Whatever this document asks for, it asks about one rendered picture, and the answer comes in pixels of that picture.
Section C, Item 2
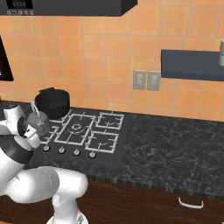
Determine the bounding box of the brown drawer front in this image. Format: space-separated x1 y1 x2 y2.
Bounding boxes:
141 187 224 224

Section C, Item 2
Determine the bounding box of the grey cylinder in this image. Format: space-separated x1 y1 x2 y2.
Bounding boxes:
219 38 224 67

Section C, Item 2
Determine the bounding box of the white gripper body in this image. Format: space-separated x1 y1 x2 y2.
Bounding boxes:
28 129 42 149

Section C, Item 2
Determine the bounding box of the black wall appliance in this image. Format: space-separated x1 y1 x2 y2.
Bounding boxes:
0 36 15 82

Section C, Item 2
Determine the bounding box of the white drawer handle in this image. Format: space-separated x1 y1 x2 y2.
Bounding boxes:
178 197 205 210

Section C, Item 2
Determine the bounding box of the black cooking pot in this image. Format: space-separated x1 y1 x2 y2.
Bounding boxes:
34 87 72 120

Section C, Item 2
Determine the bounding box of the black range hood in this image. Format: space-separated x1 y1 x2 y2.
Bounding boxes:
0 0 138 18

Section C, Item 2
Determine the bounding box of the grey kettle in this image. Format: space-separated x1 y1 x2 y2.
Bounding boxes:
27 100 52 137

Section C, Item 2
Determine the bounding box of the black gas hob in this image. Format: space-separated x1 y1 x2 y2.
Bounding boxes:
28 106 132 169

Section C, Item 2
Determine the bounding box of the grey wall socket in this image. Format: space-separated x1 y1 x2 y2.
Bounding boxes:
146 70 162 92
132 69 148 91

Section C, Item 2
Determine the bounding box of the dark blue wall shelf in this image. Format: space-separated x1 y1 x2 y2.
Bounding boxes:
160 49 224 82

